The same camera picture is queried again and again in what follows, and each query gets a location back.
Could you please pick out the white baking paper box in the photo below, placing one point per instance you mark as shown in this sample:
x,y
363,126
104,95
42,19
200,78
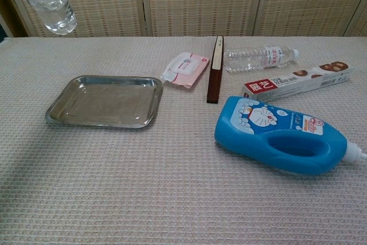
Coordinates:
x,y
298,83

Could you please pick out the beige woven tablecloth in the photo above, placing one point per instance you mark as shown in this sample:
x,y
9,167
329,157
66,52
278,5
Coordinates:
x,y
160,187

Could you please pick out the dark red folded fan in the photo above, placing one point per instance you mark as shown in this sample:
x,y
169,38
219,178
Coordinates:
x,y
214,84

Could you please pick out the clear bottle with red label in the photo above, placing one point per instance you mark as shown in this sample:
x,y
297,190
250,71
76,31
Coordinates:
x,y
249,59

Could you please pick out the transparent bottle with green cap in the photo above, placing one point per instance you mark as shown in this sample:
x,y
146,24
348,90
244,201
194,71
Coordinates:
x,y
51,4

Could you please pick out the blue pump detergent bottle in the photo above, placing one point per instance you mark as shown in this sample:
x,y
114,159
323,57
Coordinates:
x,y
243,136

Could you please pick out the pink wet wipes pack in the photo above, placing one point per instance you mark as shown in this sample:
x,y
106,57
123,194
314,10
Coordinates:
x,y
185,70

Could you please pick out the stainless steel tray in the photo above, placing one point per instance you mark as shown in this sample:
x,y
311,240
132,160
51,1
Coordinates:
x,y
103,103

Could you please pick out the bamboo folding screen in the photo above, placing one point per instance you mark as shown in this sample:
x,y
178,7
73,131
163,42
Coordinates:
x,y
195,1

